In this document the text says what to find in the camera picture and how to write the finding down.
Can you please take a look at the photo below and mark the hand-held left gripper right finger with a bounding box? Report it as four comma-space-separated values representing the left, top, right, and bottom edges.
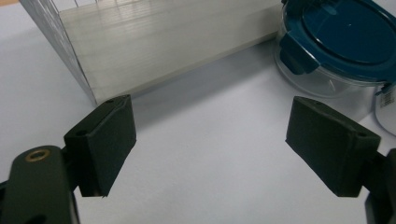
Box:
285, 95, 382, 198

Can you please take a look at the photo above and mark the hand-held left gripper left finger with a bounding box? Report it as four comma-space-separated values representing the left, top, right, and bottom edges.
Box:
64, 94, 137, 198

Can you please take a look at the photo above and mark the round glass container blue lid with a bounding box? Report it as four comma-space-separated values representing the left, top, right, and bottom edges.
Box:
274, 0, 396, 123

